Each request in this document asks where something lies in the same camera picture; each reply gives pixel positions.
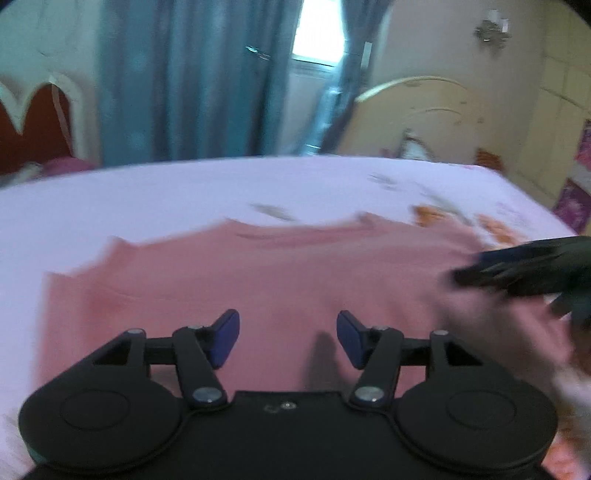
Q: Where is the tied blue curtain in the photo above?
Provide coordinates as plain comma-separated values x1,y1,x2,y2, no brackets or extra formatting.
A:
305,0,393,156

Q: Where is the red heart-shaped headboard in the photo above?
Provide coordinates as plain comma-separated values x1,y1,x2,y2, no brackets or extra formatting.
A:
0,74,100,175

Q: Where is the cream wardrobe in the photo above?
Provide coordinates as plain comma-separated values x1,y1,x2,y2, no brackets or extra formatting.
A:
512,4,591,205

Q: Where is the bright window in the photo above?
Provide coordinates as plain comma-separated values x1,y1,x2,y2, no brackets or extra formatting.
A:
288,0,347,66

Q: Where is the pink sweater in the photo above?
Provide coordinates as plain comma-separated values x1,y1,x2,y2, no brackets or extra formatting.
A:
41,212,578,407

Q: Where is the bed with floral sheet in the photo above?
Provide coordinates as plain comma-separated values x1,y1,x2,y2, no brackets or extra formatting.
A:
0,157,591,480

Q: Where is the patterned white pillow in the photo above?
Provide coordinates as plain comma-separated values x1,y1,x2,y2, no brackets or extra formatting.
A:
399,131,437,160

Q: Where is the purple patterned cloth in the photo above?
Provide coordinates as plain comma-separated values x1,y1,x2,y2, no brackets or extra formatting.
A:
553,120,591,232

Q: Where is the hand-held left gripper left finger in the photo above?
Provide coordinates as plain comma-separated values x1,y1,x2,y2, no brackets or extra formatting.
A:
71,308,241,409

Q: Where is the crystal wall lamp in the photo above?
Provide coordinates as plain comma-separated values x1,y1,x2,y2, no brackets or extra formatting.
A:
474,9,513,47

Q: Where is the cream round headboard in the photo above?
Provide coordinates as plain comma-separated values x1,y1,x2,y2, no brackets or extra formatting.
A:
335,76,491,167

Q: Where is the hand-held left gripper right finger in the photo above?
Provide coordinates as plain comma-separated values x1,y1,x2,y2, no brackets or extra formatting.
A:
335,309,500,410

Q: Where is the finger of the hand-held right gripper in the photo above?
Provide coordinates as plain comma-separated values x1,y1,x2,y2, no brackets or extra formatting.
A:
454,263,562,296
476,239,562,269

